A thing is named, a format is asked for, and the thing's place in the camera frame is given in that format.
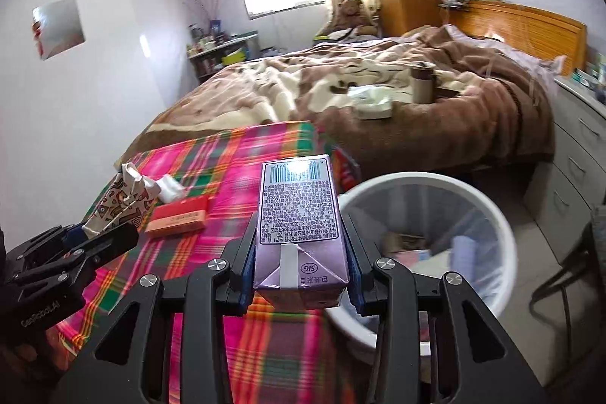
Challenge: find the cluttered shelf desk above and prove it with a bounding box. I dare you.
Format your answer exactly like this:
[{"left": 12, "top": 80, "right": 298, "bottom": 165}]
[{"left": 187, "top": 23, "right": 261, "bottom": 85}]

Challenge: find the wooden bed headboard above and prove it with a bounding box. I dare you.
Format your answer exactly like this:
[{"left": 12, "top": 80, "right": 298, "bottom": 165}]
[{"left": 447, "top": 0, "right": 588, "bottom": 71}]

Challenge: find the dried branches decoration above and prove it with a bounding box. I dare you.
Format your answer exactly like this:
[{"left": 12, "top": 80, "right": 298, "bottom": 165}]
[{"left": 196, "top": 0, "right": 227, "bottom": 26}]

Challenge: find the brown bed with blanket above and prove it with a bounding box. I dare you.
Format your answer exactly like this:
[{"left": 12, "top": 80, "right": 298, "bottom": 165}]
[{"left": 116, "top": 24, "right": 557, "bottom": 178}]

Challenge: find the red and blue packet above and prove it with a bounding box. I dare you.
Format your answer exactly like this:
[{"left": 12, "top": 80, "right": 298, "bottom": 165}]
[{"left": 331, "top": 144, "right": 363, "bottom": 192}]

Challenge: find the square wall mirror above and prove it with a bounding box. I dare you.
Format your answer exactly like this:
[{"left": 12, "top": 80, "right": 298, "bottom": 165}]
[{"left": 32, "top": 0, "right": 87, "bottom": 61}]

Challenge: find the patterned paper bag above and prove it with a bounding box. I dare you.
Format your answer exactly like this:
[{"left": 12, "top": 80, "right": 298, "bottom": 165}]
[{"left": 83, "top": 162, "right": 159, "bottom": 239}]

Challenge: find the pale pillow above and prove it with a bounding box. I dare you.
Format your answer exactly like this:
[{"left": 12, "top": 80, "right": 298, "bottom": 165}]
[{"left": 518, "top": 49, "right": 566, "bottom": 78}]

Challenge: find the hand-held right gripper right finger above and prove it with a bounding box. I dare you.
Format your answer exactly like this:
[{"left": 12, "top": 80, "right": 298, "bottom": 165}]
[{"left": 343, "top": 212, "right": 557, "bottom": 404}]

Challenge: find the purple drink carton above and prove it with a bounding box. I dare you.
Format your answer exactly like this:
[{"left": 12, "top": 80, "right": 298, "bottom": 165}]
[{"left": 252, "top": 155, "right": 350, "bottom": 311}]

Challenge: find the brown teddy bear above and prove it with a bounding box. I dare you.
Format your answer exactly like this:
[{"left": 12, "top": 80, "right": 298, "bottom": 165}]
[{"left": 326, "top": 0, "right": 380, "bottom": 38}]

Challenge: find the pink plaid blanket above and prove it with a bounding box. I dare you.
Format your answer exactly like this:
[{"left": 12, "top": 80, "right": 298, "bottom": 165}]
[{"left": 52, "top": 120, "right": 361, "bottom": 404}]

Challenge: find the flat red box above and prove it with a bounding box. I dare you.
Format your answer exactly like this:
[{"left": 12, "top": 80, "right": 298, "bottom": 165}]
[{"left": 143, "top": 196, "right": 210, "bottom": 237}]

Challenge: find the brown cylindrical cup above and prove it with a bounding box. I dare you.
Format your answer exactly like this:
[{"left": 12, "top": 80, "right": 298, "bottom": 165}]
[{"left": 409, "top": 61, "right": 436, "bottom": 104}]

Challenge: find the small white foam sleeve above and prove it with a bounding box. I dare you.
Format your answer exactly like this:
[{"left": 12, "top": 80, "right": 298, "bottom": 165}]
[{"left": 156, "top": 176, "right": 184, "bottom": 203}]

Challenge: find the white drawer dresser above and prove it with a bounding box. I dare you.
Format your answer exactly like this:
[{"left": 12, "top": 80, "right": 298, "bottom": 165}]
[{"left": 523, "top": 75, "right": 606, "bottom": 265}]

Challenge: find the cluster of toiletry bottles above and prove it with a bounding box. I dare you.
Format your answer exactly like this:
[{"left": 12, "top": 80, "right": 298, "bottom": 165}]
[{"left": 570, "top": 54, "right": 606, "bottom": 102}]

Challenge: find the white plastic waste bin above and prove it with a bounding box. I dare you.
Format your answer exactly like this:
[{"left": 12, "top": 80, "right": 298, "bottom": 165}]
[{"left": 324, "top": 171, "right": 517, "bottom": 367}]

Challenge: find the white tissue pack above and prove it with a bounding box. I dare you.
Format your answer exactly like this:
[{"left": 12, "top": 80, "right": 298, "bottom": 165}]
[{"left": 348, "top": 84, "right": 394, "bottom": 121}]

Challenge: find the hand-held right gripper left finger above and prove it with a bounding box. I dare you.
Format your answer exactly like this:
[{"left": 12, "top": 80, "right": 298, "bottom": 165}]
[{"left": 52, "top": 212, "right": 261, "bottom": 404}]

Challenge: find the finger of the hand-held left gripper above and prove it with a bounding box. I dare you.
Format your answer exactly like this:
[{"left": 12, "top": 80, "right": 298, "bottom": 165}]
[
  {"left": 7, "top": 221, "right": 140, "bottom": 292},
  {"left": 5, "top": 225, "right": 89, "bottom": 271}
]

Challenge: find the black chair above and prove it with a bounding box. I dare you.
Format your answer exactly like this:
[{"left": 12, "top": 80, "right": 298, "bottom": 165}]
[{"left": 533, "top": 205, "right": 606, "bottom": 322}]

